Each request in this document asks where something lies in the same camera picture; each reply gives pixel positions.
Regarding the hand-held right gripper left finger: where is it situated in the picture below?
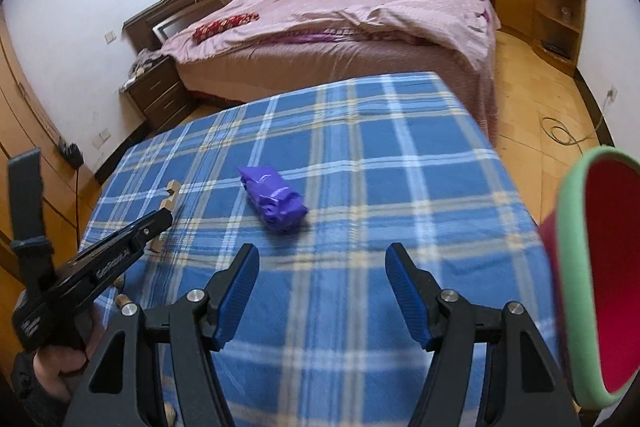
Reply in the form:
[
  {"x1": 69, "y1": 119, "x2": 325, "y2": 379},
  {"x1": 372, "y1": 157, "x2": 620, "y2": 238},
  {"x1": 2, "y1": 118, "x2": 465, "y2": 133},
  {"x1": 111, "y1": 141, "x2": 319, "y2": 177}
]
[{"x1": 64, "y1": 243, "x2": 261, "y2": 427}]

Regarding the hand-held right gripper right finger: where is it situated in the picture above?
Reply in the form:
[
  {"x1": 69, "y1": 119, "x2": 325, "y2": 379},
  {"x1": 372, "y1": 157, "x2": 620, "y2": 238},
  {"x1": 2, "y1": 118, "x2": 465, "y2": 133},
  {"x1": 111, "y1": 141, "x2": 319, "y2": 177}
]
[{"x1": 385, "y1": 243, "x2": 581, "y2": 427}]

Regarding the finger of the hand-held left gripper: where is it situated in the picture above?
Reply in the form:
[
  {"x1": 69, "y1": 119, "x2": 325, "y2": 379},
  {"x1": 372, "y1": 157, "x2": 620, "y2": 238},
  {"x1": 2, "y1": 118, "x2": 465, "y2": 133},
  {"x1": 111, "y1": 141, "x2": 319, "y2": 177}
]
[{"x1": 120, "y1": 209, "x2": 174, "y2": 256}]

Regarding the purple wrapper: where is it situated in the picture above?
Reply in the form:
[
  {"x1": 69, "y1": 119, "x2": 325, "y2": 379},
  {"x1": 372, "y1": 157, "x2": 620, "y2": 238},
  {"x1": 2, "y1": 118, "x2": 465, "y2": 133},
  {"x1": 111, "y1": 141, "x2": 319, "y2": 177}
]
[{"x1": 237, "y1": 165, "x2": 308, "y2": 234}]

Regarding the red bin with green rim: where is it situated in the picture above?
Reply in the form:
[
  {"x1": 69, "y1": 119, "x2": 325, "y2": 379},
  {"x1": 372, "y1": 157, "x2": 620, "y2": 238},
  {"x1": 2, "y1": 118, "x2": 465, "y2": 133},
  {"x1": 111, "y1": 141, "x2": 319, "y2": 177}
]
[{"x1": 537, "y1": 146, "x2": 640, "y2": 410}]

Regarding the person's left forearm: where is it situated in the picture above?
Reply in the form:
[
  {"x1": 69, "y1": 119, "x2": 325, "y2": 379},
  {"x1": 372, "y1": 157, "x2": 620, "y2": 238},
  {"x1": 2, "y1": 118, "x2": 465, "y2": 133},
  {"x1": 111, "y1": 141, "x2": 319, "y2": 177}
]
[{"x1": 10, "y1": 351, "x2": 76, "y2": 427}]

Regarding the person's left hand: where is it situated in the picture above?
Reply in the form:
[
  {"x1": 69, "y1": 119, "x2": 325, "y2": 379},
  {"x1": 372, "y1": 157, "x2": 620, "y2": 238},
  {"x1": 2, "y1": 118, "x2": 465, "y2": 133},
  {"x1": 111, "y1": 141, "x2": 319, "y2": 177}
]
[{"x1": 34, "y1": 301, "x2": 109, "y2": 397}]

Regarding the black power strip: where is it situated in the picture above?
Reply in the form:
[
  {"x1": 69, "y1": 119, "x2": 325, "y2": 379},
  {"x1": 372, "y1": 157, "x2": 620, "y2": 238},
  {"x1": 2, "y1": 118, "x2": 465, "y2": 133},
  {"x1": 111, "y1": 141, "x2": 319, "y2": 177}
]
[{"x1": 57, "y1": 139, "x2": 84, "y2": 168}]

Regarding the dark wooden nightstand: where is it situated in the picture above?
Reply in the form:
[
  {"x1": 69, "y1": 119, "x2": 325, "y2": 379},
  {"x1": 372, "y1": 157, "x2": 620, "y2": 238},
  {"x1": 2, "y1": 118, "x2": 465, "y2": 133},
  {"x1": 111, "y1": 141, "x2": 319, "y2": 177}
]
[{"x1": 120, "y1": 54, "x2": 198, "y2": 132}]

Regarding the blue plaid tablecloth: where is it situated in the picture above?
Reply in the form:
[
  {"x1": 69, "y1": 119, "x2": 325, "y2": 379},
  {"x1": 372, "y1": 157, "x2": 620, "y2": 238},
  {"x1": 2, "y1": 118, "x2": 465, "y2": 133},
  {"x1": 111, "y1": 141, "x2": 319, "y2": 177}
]
[{"x1": 80, "y1": 72, "x2": 566, "y2": 427}]

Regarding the nightstand clutter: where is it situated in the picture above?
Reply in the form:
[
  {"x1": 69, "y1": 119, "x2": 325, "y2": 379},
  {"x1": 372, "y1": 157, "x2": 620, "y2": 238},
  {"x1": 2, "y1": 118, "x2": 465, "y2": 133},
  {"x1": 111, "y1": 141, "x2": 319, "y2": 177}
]
[{"x1": 127, "y1": 49, "x2": 166, "y2": 80}]

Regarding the wooden wardrobe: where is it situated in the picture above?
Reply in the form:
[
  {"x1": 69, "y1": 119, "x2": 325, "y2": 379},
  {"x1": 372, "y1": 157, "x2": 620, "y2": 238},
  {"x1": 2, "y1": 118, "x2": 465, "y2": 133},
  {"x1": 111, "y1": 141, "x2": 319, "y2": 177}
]
[{"x1": 0, "y1": 14, "x2": 96, "y2": 358}]

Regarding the red patterned pillow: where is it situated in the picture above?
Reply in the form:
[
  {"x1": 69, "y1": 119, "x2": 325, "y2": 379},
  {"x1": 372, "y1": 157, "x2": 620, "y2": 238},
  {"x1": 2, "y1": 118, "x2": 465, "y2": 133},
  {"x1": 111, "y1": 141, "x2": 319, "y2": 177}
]
[{"x1": 192, "y1": 12, "x2": 261, "y2": 42}]

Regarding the dark wooden bed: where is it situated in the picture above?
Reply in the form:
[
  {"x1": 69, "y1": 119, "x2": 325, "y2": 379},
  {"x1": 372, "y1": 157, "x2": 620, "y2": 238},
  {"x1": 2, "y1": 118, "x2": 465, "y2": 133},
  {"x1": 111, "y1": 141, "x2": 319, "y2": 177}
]
[{"x1": 122, "y1": 0, "x2": 502, "y2": 142}]

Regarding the purple cloth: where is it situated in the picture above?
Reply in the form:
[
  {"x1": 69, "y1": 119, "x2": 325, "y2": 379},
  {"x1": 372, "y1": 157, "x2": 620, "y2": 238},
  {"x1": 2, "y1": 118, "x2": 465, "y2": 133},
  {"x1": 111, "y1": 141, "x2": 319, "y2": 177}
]
[{"x1": 280, "y1": 32, "x2": 351, "y2": 46}]

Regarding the pink striped quilt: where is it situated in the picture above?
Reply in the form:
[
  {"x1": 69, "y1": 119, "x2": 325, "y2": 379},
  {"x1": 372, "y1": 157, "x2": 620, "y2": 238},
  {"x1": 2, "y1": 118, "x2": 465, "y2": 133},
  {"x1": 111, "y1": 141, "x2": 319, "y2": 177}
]
[{"x1": 160, "y1": 0, "x2": 502, "y2": 72}]

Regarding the floor cable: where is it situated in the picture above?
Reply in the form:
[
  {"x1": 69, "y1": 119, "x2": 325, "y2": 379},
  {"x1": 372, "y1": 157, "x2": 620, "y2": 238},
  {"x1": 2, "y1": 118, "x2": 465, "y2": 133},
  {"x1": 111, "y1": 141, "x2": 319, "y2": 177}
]
[{"x1": 540, "y1": 117, "x2": 601, "y2": 148}]

